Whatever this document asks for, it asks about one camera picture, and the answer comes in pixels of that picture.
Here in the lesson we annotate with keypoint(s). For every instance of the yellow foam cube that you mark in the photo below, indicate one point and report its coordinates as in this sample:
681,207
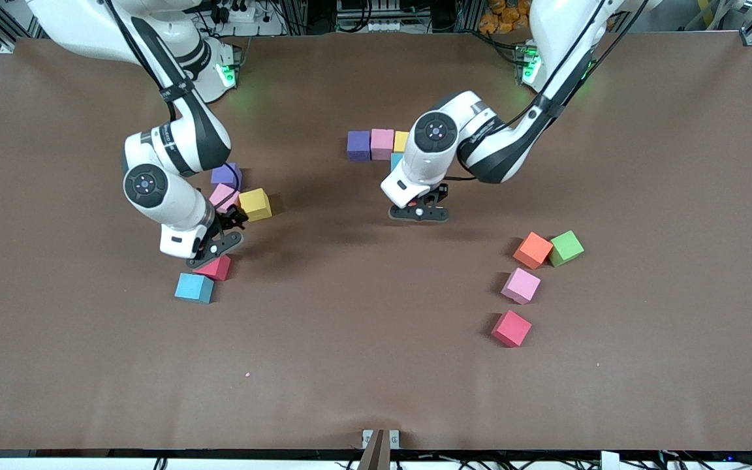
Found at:
255,203
401,141

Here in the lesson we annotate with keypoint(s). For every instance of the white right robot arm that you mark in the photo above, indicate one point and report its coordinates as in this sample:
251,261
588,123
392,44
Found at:
180,202

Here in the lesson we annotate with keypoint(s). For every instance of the brown table cover sheet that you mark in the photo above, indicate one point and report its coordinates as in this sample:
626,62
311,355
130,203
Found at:
350,326

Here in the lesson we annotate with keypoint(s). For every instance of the green foam cube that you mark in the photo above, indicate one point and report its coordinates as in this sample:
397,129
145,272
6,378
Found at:
566,247

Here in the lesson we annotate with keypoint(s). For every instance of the red foam cube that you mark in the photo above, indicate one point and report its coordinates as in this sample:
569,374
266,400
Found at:
511,328
219,269

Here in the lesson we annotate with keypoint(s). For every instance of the orange packets pile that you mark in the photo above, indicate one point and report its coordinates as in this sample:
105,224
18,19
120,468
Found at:
500,16

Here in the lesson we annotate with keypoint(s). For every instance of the metal bracket with post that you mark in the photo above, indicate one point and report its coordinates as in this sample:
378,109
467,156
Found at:
376,450

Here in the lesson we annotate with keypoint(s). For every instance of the pink foam cube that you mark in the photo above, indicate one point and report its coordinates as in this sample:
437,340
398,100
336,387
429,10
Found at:
221,194
382,143
521,284

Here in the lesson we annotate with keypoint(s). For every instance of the purple foam cube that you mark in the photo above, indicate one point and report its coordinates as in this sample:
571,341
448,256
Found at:
232,177
358,145

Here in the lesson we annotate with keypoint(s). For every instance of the white table edge rail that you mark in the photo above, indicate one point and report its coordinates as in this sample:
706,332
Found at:
56,465

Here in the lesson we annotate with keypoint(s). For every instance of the white power strip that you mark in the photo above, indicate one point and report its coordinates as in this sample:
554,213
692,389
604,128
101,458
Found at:
258,29

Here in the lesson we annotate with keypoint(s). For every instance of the white equipment box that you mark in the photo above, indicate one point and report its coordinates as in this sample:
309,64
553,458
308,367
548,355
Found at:
382,26

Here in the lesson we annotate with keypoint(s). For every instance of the orange foam cube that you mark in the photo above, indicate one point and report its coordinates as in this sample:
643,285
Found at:
532,249

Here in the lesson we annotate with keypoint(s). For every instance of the blue foam cube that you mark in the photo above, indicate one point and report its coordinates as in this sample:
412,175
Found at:
395,160
193,286

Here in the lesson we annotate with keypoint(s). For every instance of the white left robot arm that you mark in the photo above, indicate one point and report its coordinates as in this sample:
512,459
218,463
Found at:
425,166

